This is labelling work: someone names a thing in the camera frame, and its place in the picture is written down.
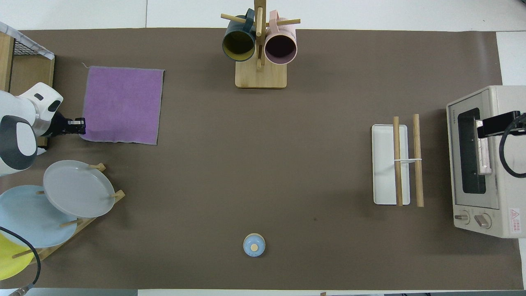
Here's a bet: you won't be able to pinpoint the wooden mug tree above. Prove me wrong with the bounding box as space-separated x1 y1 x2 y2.
221 0 301 89

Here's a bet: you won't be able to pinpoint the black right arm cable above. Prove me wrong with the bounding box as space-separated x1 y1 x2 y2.
499 114 526 178

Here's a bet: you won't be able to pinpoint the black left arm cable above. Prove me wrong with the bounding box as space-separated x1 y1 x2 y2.
0 226 42 296

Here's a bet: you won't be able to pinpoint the light blue plate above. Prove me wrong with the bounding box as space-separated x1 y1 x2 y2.
0 185 78 248

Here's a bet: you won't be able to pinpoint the dark teal mug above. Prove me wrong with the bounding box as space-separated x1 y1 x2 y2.
222 9 256 62

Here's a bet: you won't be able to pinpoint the pink mug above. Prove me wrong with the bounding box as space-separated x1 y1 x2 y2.
265 10 298 65

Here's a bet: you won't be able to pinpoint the cream toaster oven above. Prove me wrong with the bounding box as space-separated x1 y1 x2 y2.
446 86 526 239

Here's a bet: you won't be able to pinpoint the yellow plate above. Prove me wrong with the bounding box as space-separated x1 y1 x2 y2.
0 232 35 281

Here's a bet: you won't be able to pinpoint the brown table mat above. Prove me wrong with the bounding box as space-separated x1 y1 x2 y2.
0 28 524 291

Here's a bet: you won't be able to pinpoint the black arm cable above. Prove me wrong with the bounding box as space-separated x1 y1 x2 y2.
0 226 42 296
499 114 526 178

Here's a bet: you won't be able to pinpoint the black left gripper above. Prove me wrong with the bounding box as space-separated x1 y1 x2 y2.
48 112 86 137

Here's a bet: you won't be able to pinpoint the blue service bell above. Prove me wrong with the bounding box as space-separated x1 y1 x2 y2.
243 233 266 258

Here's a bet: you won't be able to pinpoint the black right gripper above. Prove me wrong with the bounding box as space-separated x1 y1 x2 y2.
477 111 526 139

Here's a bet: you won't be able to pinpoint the purple grey-backed towel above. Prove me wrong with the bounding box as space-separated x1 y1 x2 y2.
80 66 166 146

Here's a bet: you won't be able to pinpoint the grey plate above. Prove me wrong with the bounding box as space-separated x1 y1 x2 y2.
43 160 115 218

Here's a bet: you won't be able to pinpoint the white towel rack wooden bars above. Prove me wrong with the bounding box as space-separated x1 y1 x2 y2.
371 114 424 207

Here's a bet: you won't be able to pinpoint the wooden plate rack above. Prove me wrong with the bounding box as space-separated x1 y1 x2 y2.
12 163 126 264

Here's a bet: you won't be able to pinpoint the black wire basket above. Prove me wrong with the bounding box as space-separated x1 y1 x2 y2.
12 37 41 57

